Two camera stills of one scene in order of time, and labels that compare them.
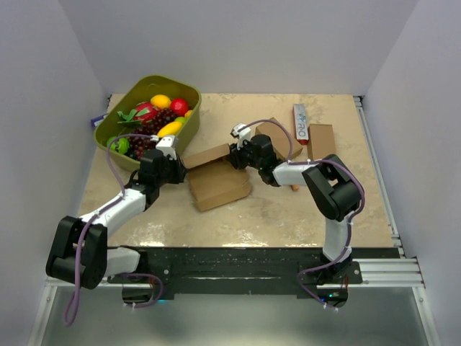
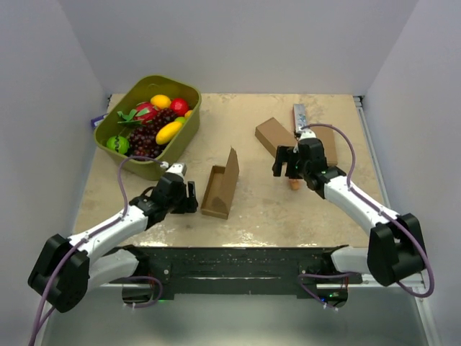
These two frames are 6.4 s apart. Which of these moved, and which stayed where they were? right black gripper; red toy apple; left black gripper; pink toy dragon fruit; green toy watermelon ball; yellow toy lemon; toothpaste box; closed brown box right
Moved: left black gripper; right black gripper
Stayed: red toy apple; toothpaste box; closed brown box right; pink toy dragon fruit; green toy watermelon ball; yellow toy lemon
